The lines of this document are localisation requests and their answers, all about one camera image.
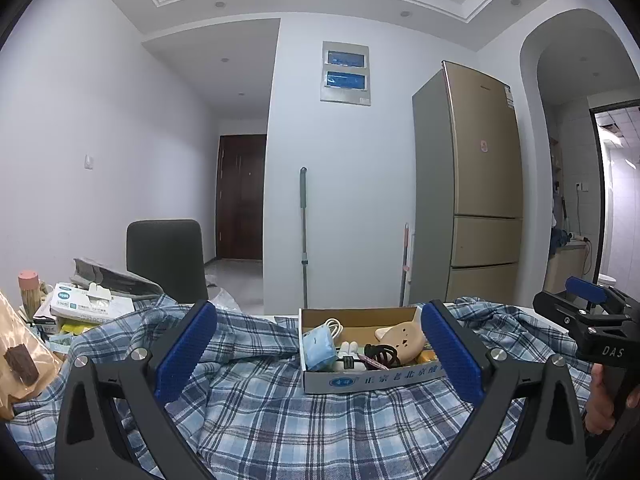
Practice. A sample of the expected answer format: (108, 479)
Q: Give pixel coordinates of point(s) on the blue tissue packet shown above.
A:
(317, 347)

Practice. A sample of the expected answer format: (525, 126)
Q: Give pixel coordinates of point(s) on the yellow flat item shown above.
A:
(427, 356)

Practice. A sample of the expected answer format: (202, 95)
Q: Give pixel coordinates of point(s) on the grey folded bag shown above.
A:
(115, 280)

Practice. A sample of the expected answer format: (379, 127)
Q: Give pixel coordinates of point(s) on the grey green mop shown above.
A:
(303, 220)

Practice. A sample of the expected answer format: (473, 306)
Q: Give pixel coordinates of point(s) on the dark brown door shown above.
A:
(242, 195)

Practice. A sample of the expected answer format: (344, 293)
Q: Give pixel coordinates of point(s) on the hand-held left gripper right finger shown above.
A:
(450, 355)

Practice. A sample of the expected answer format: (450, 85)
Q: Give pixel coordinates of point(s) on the white cardboard box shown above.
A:
(320, 384)

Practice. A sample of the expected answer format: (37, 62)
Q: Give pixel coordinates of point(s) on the person's right hand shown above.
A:
(600, 405)

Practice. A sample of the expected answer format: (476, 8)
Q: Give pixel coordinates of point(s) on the blue plaid cloth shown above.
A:
(280, 425)

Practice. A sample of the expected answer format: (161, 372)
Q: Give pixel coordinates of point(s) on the gold refrigerator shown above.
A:
(480, 185)

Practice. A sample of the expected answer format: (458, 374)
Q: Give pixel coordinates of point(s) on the white tissue box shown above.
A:
(80, 302)

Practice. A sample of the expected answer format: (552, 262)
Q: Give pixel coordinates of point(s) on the grey electrical panel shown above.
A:
(345, 72)

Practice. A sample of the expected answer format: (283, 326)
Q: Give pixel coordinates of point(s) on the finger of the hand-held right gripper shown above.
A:
(585, 288)
(555, 305)

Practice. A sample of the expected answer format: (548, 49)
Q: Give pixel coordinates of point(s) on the dark grey chair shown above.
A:
(165, 260)

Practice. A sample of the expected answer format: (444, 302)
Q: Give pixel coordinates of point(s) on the clear plastic bag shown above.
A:
(225, 301)

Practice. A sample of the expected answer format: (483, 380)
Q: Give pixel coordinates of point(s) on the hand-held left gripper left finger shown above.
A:
(185, 350)

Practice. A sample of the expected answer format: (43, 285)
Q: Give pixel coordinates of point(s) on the dark brown block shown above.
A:
(22, 364)

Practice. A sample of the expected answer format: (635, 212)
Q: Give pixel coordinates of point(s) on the toothpick jar, pink lid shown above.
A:
(29, 295)

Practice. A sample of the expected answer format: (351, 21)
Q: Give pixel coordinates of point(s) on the beige cat face case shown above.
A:
(400, 342)

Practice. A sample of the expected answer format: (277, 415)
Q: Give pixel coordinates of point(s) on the white wall switch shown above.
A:
(89, 162)

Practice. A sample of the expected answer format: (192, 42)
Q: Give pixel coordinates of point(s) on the beige kitchen cabinet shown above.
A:
(567, 270)

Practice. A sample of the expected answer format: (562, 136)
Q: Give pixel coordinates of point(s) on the yellow packet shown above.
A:
(77, 329)

